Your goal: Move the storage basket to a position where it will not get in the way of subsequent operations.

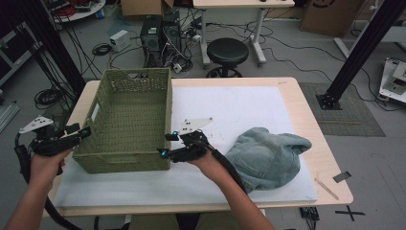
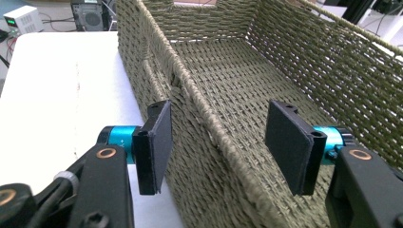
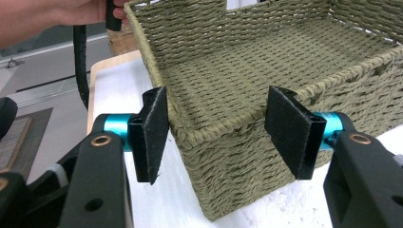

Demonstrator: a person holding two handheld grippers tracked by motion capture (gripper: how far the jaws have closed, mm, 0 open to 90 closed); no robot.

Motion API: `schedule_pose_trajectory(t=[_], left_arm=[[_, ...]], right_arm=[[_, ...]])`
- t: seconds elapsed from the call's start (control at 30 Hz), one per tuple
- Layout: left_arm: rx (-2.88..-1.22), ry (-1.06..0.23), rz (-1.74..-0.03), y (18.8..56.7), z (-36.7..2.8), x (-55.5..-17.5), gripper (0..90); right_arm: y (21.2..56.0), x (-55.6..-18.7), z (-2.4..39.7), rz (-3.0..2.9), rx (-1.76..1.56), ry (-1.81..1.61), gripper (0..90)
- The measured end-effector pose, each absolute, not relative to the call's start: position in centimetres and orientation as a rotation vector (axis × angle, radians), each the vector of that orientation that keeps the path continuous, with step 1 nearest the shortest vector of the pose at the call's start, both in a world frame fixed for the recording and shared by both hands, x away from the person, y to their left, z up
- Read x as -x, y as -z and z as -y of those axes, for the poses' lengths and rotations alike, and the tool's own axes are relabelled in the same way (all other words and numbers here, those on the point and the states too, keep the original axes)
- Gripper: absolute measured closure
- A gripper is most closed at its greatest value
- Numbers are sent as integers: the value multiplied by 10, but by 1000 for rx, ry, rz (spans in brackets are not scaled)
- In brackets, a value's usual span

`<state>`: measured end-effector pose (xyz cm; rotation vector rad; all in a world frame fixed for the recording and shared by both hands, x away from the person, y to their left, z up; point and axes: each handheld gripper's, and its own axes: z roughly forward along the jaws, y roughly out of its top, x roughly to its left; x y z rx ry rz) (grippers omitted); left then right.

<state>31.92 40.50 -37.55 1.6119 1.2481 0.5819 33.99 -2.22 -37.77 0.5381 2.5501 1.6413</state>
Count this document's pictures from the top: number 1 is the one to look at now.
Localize black cable bundle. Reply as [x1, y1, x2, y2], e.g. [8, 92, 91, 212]
[299, 206, 320, 230]

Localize aluminium profile rail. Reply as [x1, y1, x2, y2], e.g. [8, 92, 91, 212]
[0, 103, 20, 133]

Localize grey gridded floor mat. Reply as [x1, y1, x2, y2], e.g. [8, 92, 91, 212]
[298, 81, 387, 138]

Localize gripper black corrugated cable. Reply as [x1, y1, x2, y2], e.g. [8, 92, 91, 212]
[13, 132, 84, 230]
[209, 147, 249, 195]

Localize white equipment platform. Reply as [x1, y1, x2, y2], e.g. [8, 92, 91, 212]
[378, 57, 406, 104]

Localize right gripper black corrugated cable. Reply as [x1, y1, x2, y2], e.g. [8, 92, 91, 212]
[209, 147, 249, 195]

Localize grey metal rack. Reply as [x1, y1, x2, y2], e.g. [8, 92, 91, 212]
[0, 22, 42, 87]

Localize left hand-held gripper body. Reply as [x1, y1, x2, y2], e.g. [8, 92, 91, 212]
[18, 115, 82, 157]

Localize round white table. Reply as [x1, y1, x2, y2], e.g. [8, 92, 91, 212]
[44, 0, 106, 23]

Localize small white box device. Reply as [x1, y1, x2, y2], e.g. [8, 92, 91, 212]
[108, 29, 132, 53]

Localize wooden desk white legs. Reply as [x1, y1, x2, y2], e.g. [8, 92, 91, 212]
[192, 0, 296, 66]

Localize person's right hand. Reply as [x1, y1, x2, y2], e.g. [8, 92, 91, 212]
[186, 149, 233, 187]

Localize large black cable coil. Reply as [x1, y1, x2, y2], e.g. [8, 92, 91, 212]
[34, 87, 65, 110]

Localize light wooden table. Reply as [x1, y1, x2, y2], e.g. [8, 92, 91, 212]
[42, 76, 354, 219]

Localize white foam mat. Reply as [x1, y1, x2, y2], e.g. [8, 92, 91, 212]
[52, 85, 319, 209]

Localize green woven basket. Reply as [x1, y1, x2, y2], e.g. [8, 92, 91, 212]
[72, 67, 173, 174]

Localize light blue denim skirt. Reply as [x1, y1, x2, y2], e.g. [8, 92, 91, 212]
[224, 126, 313, 195]

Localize black computer tower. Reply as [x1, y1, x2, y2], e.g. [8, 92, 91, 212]
[139, 14, 165, 68]
[162, 23, 183, 61]

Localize left gripper black corrugated cable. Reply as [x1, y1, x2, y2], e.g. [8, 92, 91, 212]
[13, 132, 84, 230]

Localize black round stool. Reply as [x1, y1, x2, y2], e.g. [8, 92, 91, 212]
[205, 37, 250, 79]

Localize plain cardboard box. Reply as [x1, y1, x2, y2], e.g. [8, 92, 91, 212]
[120, 0, 175, 17]

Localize thin wooden stick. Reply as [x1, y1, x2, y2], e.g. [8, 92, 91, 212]
[314, 176, 340, 201]

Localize small black cable coil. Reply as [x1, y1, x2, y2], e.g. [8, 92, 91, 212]
[91, 42, 113, 57]

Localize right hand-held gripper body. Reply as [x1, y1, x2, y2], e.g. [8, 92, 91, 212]
[167, 117, 214, 164]

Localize black tape piece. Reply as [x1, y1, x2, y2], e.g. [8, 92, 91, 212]
[332, 171, 352, 184]

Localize person's left hand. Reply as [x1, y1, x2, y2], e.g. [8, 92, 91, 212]
[30, 148, 74, 190]

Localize black metal post with base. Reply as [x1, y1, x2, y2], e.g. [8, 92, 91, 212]
[315, 0, 406, 111]

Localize large cardboard box black print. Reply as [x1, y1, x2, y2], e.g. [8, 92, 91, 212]
[300, 0, 368, 36]

